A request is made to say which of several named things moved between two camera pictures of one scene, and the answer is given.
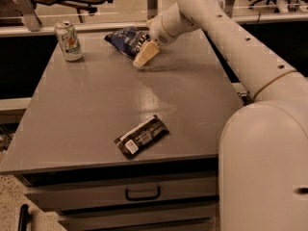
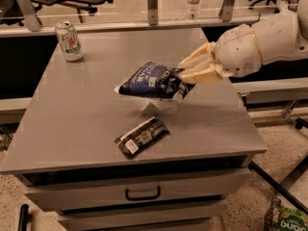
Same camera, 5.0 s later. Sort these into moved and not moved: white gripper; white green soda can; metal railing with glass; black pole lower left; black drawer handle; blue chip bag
Moved: blue chip bag; white gripper
Not moved: white green soda can; metal railing with glass; black drawer handle; black pole lower left
